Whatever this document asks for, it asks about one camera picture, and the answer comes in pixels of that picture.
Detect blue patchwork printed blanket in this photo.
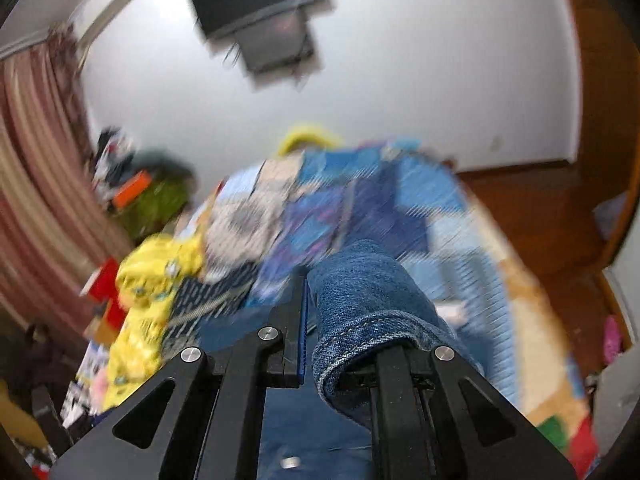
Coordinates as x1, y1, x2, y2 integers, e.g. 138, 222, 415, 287
177, 137, 601, 478

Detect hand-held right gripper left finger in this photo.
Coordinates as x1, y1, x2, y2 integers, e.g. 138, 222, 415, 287
50, 266, 309, 480

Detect blue denim jeans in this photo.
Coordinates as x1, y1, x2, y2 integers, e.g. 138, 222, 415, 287
197, 239, 488, 480

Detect black wall television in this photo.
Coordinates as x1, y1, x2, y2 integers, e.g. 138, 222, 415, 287
187, 0, 333, 73

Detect striped pink curtain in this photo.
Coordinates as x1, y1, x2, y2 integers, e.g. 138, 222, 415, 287
0, 22, 136, 346

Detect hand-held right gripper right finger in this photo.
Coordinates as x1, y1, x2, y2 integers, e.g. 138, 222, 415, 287
345, 342, 577, 480

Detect red box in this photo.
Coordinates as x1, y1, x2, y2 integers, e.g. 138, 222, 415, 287
80, 257, 121, 303

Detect yellow printed cloth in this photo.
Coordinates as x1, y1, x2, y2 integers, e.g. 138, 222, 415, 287
90, 232, 206, 413

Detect yellow round object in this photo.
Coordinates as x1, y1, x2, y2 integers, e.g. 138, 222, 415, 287
276, 121, 346, 157

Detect orange box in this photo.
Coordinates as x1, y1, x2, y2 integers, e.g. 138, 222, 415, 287
112, 171, 153, 208

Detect pink slipper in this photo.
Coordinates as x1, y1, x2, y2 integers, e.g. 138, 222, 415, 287
602, 314, 623, 365

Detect wooden door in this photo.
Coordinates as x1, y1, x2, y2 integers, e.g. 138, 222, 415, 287
552, 0, 640, 271

